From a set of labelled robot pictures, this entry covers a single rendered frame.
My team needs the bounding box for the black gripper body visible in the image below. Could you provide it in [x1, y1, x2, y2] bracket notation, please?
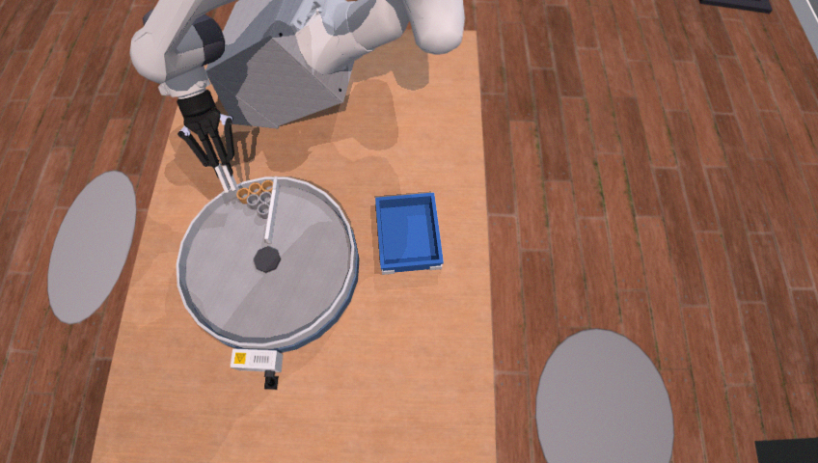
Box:
[177, 90, 221, 135]

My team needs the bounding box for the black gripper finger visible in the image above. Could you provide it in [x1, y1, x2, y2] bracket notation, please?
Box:
[177, 122, 231, 193]
[204, 114, 237, 191]

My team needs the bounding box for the blue crate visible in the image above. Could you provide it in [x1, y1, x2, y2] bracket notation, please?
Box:
[375, 193, 444, 275]

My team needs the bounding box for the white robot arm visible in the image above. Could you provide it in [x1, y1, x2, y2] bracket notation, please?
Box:
[129, 0, 465, 99]

